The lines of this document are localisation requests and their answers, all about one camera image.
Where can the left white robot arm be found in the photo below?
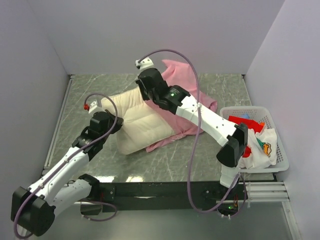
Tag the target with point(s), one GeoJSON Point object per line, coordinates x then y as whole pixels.
{"type": "Point", "coordinates": [35, 208]}

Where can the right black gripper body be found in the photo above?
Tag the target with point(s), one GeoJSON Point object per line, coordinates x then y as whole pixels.
{"type": "Point", "coordinates": [146, 95]}

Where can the black base bar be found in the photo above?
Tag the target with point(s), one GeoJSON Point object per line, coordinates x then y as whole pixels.
{"type": "Point", "coordinates": [201, 196]}

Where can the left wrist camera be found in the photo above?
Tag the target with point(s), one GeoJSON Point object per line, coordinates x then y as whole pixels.
{"type": "Point", "coordinates": [94, 107]}

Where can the aluminium frame rail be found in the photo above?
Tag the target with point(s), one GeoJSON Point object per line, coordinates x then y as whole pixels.
{"type": "Point", "coordinates": [267, 192]}

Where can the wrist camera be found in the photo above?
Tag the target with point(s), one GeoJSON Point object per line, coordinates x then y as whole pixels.
{"type": "Point", "coordinates": [144, 64]}
{"type": "Point", "coordinates": [94, 107]}

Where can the white plastic basket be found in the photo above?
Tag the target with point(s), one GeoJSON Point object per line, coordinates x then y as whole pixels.
{"type": "Point", "coordinates": [259, 114]}

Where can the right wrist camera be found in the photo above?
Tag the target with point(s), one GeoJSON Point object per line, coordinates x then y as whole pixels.
{"type": "Point", "coordinates": [144, 64]}

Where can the cream pillow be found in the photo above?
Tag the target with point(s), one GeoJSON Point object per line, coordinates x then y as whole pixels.
{"type": "Point", "coordinates": [142, 126]}

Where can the white printed cloth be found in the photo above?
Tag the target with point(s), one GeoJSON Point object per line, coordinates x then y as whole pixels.
{"type": "Point", "coordinates": [263, 150]}

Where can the red cloth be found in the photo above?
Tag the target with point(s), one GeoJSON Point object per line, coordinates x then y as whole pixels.
{"type": "Point", "coordinates": [252, 125]}

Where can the pink pillowcase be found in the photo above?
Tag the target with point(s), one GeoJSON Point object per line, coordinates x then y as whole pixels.
{"type": "Point", "coordinates": [182, 80]}

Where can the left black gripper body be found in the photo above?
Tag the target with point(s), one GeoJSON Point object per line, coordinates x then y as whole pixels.
{"type": "Point", "coordinates": [111, 121]}

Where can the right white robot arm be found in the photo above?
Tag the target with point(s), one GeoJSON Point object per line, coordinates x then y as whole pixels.
{"type": "Point", "coordinates": [232, 137]}

